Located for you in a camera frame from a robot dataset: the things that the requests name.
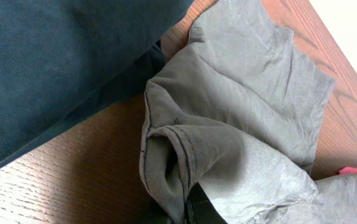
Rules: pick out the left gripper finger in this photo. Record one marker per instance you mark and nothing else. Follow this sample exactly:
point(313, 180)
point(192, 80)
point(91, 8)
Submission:
point(199, 209)

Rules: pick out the grey cotton shorts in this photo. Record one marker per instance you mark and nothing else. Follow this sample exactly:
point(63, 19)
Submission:
point(239, 110)

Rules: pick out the red printed t-shirt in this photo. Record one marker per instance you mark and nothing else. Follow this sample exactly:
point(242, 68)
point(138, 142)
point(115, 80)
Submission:
point(347, 170)

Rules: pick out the folded navy blue shorts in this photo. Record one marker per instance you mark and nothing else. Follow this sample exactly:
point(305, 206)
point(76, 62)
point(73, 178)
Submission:
point(62, 61)

